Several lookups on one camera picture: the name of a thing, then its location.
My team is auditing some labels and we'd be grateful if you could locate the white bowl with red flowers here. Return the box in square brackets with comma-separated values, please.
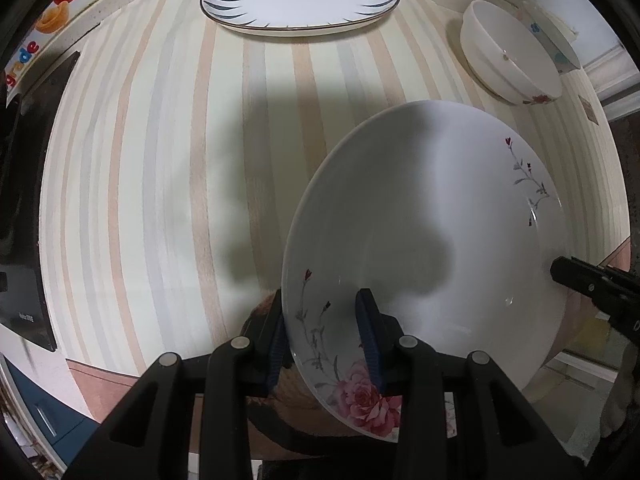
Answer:
[460, 0, 564, 106]

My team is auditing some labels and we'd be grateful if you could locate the dark blue cabinet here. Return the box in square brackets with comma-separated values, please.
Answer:
[7, 354, 97, 467]

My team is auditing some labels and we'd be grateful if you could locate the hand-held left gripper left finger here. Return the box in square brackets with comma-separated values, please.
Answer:
[65, 289, 290, 480]

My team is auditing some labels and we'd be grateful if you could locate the striped tablecloth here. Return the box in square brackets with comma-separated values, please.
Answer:
[37, 0, 632, 382]

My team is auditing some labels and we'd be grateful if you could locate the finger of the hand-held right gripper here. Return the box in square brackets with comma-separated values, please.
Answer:
[550, 256, 640, 347]

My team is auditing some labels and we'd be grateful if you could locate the black flat appliance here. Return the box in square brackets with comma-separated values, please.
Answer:
[0, 50, 82, 353]

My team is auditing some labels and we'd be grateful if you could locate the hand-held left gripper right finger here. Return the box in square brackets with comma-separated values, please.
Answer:
[354, 288, 583, 480]

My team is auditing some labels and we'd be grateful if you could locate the white bowl with blue flower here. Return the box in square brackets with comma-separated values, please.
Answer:
[517, 0, 582, 76]

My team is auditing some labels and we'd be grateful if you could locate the brown tablecloth label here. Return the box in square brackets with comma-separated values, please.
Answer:
[577, 94, 600, 124]

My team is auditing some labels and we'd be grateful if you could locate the white plate with pink rose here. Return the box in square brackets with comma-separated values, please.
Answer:
[281, 100, 573, 442]

